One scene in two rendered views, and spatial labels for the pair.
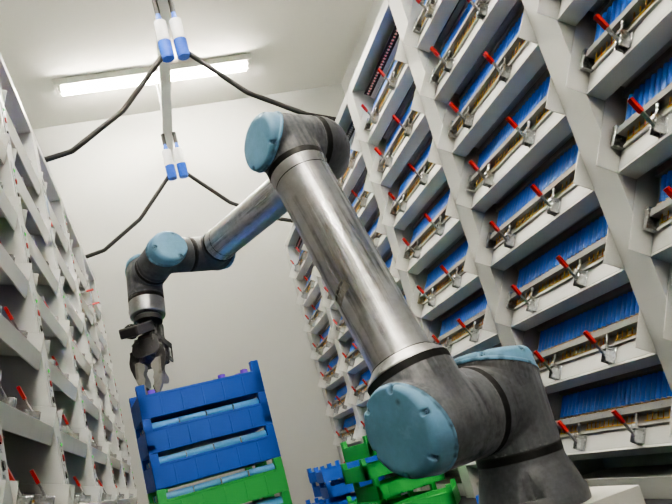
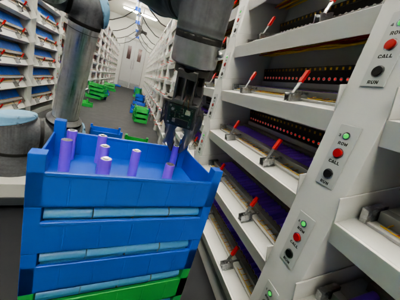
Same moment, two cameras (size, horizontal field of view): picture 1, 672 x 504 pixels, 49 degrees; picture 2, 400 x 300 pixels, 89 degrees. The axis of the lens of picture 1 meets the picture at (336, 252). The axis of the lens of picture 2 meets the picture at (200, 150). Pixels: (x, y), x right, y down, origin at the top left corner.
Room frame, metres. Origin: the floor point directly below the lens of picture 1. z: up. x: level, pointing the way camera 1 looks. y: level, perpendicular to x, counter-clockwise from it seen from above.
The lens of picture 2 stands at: (2.27, 0.52, 0.69)
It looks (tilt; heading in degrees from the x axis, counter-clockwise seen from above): 15 degrees down; 174
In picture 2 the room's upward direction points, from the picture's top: 17 degrees clockwise
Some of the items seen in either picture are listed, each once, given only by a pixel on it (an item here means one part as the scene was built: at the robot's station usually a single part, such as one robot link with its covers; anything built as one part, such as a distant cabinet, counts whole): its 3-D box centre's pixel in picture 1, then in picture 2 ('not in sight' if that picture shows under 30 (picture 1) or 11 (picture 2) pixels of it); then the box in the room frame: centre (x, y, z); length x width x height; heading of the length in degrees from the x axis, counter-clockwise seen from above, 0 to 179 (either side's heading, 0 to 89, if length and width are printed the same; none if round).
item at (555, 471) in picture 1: (526, 478); (13, 158); (1.34, -0.21, 0.17); 0.19 x 0.19 x 0.10
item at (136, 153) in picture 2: not in sight; (133, 164); (1.87, 0.44, 0.52); 0.02 x 0.02 x 0.06
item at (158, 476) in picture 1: (209, 458); (119, 227); (1.87, 0.44, 0.36); 0.30 x 0.20 x 0.08; 114
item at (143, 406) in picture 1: (195, 395); (133, 162); (1.87, 0.44, 0.52); 0.30 x 0.20 x 0.08; 114
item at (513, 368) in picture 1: (499, 400); (18, 130); (1.33, -0.20, 0.31); 0.17 x 0.15 x 0.18; 132
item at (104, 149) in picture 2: not in sight; (102, 160); (1.89, 0.39, 0.52); 0.02 x 0.02 x 0.06
